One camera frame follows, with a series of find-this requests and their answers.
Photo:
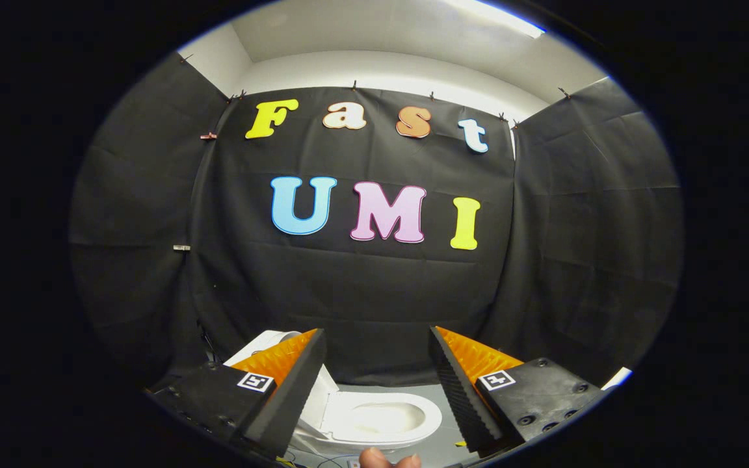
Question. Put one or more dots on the row of black clips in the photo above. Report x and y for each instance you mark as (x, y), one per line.
(354, 85)

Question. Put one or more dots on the white toilet lid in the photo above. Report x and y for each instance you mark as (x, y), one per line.
(319, 406)

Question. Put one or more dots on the ceiling light panel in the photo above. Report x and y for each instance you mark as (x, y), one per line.
(504, 16)

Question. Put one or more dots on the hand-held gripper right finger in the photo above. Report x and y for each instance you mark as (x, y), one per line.
(462, 403)

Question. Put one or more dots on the black backdrop cloth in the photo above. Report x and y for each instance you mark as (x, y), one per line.
(374, 292)

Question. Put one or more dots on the white toilet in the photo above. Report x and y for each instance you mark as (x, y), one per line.
(423, 416)

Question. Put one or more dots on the white board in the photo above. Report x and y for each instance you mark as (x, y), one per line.
(616, 378)

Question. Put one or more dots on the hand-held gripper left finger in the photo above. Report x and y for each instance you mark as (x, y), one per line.
(287, 403)

